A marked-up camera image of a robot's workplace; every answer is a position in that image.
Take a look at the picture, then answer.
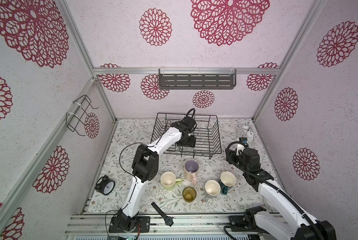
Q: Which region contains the pink tall mug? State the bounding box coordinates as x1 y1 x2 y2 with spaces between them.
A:
184 160 199 185

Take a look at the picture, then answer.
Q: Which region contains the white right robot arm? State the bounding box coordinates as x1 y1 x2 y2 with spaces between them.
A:
223 142 337 240

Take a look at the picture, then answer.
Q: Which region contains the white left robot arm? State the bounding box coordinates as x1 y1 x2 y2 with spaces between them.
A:
112 115 197 232

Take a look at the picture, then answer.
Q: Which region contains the dark green mug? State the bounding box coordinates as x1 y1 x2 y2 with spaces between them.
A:
218 172 236 195

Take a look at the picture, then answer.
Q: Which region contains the white alarm clock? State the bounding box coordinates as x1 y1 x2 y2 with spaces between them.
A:
237 124 254 144

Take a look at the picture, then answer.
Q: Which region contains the light green mug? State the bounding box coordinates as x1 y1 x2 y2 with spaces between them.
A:
161 172 183 191

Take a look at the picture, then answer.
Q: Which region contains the amber glass cup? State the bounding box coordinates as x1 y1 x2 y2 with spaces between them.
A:
182 187 197 203

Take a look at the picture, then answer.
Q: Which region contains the black wristwatch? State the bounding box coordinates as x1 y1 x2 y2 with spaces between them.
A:
151 202 174 227

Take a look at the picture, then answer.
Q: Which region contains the black alarm clock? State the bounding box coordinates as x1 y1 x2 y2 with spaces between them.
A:
95 175 116 196

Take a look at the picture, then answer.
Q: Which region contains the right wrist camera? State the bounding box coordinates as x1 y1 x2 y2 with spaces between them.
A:
236 137 249 156

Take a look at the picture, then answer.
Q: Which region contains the black wire dish rack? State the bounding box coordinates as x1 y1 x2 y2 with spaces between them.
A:
151 113 222 158

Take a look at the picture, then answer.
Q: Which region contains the white cup grey handle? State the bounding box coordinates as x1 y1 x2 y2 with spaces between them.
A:
205 180 221 201

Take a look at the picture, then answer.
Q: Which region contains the grey wall shelf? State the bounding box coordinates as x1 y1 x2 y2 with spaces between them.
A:
158 69 236 90

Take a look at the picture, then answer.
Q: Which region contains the black wire wall holder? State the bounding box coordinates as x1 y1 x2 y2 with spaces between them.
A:
65 95 100 139

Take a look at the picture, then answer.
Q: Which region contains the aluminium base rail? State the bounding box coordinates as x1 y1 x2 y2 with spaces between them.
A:
64 212 287 240

